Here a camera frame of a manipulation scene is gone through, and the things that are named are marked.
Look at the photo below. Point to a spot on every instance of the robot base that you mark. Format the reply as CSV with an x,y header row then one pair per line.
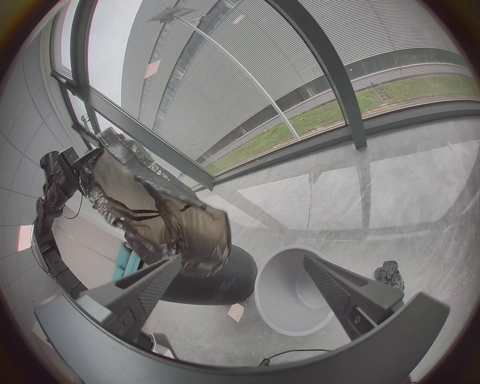
x,y
162,343

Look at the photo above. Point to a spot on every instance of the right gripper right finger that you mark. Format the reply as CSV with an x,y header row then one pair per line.
x,y
337,292

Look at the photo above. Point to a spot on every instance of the black plastic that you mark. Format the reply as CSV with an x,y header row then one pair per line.
x,y
389,275

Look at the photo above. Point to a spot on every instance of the window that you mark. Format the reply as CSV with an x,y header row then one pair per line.
x,y
356,112

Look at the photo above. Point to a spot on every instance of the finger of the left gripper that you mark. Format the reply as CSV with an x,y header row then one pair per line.
x,y
87,159

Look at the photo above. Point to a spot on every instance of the black plastic bag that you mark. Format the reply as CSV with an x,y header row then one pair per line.
x,y
127,187

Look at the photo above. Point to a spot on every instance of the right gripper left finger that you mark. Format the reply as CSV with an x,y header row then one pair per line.
x,y
150,292

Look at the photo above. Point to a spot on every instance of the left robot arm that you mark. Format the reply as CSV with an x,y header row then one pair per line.
x,y
56,266

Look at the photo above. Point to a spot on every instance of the white trash bin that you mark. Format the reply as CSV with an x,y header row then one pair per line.
x,y
277,285

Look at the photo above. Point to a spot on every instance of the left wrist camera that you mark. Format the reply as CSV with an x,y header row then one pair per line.
x,y
69,160

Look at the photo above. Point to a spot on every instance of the blue-green box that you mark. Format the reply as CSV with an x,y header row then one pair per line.
x,y
129,262

